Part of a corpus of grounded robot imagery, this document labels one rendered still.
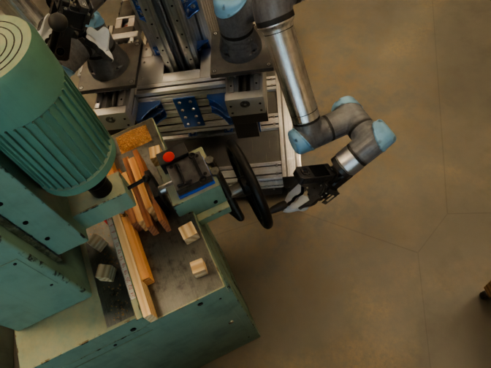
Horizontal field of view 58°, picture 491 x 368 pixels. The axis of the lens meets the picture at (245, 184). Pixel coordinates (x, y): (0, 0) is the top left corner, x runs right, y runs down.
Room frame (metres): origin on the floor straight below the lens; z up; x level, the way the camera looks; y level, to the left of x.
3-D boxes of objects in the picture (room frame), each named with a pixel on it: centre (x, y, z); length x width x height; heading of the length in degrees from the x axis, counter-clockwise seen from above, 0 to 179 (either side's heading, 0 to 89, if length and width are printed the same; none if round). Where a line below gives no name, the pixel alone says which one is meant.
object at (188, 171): (0.67, 0.14, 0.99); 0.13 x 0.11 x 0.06; 9
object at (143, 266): (0.72, 0.34, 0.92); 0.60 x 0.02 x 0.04; 9
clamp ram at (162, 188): (0.65, 0.20, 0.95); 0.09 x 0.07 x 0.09; 9
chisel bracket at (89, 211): (0.62, 0.35, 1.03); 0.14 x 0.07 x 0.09; 99
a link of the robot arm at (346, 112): (0.71, -0.32, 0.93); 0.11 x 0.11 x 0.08; 8
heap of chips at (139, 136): (0.89, 0.28, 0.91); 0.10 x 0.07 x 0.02; 99
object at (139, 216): (0.66, 0.30, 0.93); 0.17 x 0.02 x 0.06; 9
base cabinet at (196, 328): (0.60, 0.45, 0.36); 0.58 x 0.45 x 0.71; 99
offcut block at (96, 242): (0.63, 0.46, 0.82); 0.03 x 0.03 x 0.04; 42
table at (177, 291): (0.65, 0.22, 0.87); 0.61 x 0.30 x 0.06; 9
